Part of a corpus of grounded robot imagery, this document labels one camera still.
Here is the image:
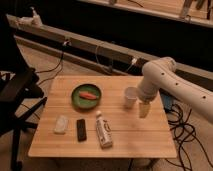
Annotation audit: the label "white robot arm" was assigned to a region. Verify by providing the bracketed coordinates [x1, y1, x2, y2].
[137, 57, 213, 124]

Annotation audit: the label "white ceramic cup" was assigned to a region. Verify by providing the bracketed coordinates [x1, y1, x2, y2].
[124, 87, 137, 108]

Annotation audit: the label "blue box on floor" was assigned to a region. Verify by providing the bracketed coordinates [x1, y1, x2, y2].
[160, 93, 173, 111]

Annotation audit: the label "wooden table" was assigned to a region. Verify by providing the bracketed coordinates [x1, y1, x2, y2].
[28, 76, 177, 158]

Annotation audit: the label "orange carrot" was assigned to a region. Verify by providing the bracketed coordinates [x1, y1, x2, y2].
[79, 91, 97, 100]

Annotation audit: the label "black rectangular remote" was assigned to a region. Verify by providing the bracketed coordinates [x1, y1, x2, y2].
[77, 119, 87, 142]

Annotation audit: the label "green plate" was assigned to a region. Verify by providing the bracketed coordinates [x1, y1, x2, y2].
[71, 84, 102, 109]

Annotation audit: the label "black office chair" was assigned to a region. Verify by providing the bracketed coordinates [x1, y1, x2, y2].
[0, 15, 47, 171]

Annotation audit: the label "white spray bottle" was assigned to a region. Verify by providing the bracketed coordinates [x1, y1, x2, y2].
[30, 7, 43, 27]

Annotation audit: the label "black floor cables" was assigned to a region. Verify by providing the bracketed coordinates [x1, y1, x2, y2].
[164, 103, 213, 171]

